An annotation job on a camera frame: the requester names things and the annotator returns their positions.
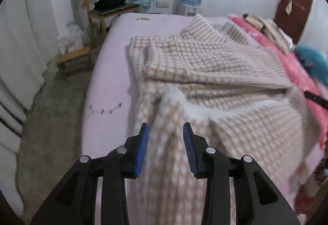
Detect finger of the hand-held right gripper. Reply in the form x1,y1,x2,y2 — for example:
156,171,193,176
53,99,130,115
304,90,328,110

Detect clear plastic bags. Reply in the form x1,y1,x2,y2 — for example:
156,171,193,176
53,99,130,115
57,22,90,52

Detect small wooden stool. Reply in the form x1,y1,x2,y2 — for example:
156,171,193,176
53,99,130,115
56,47,94,79

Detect beige white checked knit coat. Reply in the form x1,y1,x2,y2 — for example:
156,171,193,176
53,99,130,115
125,13,322,225

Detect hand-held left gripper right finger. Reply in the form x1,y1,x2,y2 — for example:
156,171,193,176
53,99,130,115
183,122,301,225

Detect beige garment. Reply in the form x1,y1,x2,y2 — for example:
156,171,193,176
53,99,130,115
242,13,293,52

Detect pink printed bed sheet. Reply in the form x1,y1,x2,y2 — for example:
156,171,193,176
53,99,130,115
81,13,308,225

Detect pink floral blanket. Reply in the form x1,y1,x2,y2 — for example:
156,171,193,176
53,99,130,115
229,15,328,218

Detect white curtain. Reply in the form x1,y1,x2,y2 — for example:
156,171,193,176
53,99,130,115
0,0,58,215

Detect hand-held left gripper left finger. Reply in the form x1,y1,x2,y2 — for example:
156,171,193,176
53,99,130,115
29,122,149,225

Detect brown door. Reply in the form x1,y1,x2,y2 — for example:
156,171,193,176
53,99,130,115
273,0,314,45

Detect black bag on chair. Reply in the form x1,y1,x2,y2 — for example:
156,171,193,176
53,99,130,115
93,0,126,10

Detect white water dispenser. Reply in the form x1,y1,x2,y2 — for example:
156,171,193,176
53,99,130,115
178,3,203,16

